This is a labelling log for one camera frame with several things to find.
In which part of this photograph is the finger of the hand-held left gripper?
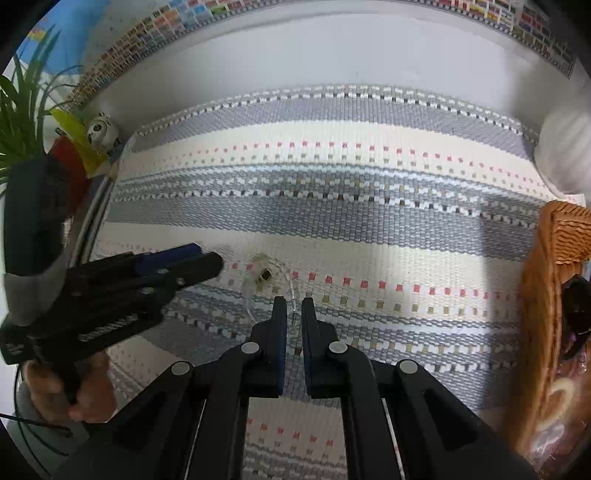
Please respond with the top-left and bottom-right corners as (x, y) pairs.
(161, 252), (225, 289)
(134, 244), (204, 275)

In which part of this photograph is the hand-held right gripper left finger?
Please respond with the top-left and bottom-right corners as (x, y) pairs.
(53, 296), (288, 480)

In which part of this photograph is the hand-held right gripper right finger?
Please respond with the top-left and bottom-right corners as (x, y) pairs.
(301, 298), (539, 480)

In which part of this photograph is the brown wicker basket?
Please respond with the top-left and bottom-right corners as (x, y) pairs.
(503, 198), (591, 467)

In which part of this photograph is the black wristwatch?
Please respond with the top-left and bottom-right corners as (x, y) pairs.
(561, 274), (591, 361)

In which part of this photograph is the person's left hand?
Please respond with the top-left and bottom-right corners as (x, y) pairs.
(23, 353), (116, 423)

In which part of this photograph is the red decoration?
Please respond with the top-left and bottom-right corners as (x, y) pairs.
(48, 138), (92, 210)

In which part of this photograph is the yellow leaf-shaped decoration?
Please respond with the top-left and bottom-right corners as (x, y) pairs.
(50, 108), (110, 177)

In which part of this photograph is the white round gadget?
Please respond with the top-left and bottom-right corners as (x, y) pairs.
(85, 113), (123, 153)

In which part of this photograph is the green grass-like plant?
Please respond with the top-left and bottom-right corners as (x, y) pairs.
(0, 28), (81, 185)

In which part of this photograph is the striped woven table mat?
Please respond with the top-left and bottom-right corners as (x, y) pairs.
(90, 83), (561, 480)

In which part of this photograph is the clear plastic packet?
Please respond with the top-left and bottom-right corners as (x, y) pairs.
(529, 360), (591, 472)

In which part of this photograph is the white ribbed vase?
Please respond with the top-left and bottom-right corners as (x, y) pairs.
(533, 99), (591, 199)

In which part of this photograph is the blue wall poster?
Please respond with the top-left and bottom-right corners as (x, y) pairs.
(14, 0), (121, 88)

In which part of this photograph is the thin black cable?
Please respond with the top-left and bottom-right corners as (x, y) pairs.
(0, 364), (75, 464)

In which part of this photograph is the colourful mosaic wall border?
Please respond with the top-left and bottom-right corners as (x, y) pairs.
(69, 0), (578, 114)

